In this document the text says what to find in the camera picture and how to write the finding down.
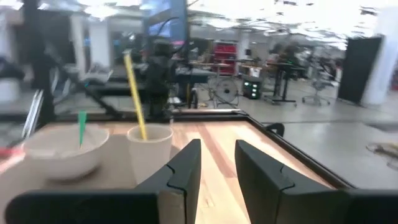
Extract round grey placemat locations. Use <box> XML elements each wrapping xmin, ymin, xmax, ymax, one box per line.
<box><xmin>0</xmin><ymin>132</ymin><xmax>183</xmax><ymax>215</ymax></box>

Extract grey desk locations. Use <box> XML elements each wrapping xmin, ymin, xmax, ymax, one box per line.
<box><xmin>174</xmin><ymin>68</ymin><xmax>217</xmax><ymax>85</ymax></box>

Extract grey office chair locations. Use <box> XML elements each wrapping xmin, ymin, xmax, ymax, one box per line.
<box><xmin>301</xmin><ymin>77</ymin><xmax>332</xmax><ymax>106</ymax></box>

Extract black partition panel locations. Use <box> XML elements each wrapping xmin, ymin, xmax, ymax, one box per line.
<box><xmin>337</xmin><ymin>36</ymin><xmax>384</xmax><ymax>105</ymax></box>

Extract blue screen monitor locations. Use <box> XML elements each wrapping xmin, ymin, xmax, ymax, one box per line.
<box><xmin>141</xmin><ymin>0</ymin><xmax>188</xmax><ymax>41</ymax></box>

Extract black table frame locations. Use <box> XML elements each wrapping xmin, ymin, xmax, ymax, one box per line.
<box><xmin>0</xmin><ymin>107</ymin><xmax>355</xmax><ymax>190</ymax></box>

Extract yellow chopstick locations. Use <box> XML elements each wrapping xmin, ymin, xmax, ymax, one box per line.
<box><xmin>123</xmin><ymin>49</ymin><xmax>149</xmax><ymax>141</ymax></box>

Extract floor fan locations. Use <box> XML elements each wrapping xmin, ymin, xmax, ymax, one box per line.
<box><xmin>215</xmin><ymin>77</ymin><xmax>240</xmax><ymax>108</ymax></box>

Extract silver aluminium rail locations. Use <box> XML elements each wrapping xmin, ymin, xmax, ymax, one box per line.
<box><xmin>21</xmin><ymin>89</ymin><xmax>44</xmax><ymax>138</ymax></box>

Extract black computer tower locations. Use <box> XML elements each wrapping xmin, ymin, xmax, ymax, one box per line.
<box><xmin>241</xmin><ymin>79</ymin><xmax>262</xmax><ymax>100</ymax></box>

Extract white bowl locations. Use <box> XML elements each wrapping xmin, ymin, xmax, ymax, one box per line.
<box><xmin>22</xmin><ymin>126</ymin><xmax>110</xmax><ymax>182</ymax></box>

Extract black gantry post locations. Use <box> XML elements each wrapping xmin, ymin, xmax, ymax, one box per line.
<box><xmin>23</xmin><ymin>0</ymin><xmax>57</xmax><ymax>125</ymax></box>

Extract red bin shelf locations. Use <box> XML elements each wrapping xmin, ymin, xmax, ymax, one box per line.
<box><xmin>212</xmin><ymin>42</ymin><xmax>238</xmax><ymax>75</ymax></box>

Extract black standing desk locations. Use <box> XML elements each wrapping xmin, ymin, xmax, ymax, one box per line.
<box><xmin>264</xmin><ymin>60</ymin><xmax>307</xmax><ymax>105</ymax></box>

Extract white ribbed cup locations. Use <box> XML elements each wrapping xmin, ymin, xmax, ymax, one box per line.
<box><xmin>126</xmin><ymin>124</ymin><xmax>174</xmax><ymax>184</ymax></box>

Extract black table clamp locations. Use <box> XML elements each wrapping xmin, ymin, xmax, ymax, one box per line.
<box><xmin>266</xmin><ymin>123</ymin><xmax>285</xmax><ymax>138</ymax></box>

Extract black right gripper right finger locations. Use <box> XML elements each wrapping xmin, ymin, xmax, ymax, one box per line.
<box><xmin>234</xmin><ymin>139</ymin><xmax>398</xmax><ymax>224</ymax></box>

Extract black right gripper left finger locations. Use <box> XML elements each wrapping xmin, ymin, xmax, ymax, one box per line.
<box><xmin>4</xmin><ymin>138</ymin><xmax>202</xmax><ymax>224</ymax></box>

